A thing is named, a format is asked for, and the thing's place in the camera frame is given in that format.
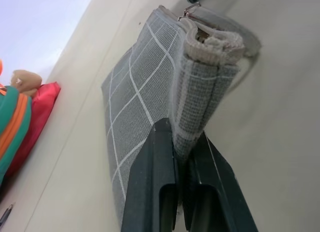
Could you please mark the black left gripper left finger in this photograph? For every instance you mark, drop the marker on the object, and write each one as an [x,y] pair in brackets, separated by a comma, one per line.
[150,187]

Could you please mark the brown plush toy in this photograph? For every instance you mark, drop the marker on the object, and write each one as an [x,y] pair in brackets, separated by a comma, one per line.
[25,80]

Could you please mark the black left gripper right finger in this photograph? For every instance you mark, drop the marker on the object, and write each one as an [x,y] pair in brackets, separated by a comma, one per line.
[215,192]

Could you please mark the teal and orange backpack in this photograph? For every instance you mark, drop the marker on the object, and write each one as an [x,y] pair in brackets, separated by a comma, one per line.
[12,121]

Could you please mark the red fabric bag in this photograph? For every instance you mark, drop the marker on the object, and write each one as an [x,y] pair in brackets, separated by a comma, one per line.
[42,109]

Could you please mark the dark pen-shaped tool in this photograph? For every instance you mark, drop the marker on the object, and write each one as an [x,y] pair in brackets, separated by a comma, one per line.
[6,214]

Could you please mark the brown patterned pouch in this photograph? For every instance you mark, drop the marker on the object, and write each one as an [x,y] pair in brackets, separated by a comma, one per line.
[140,91]

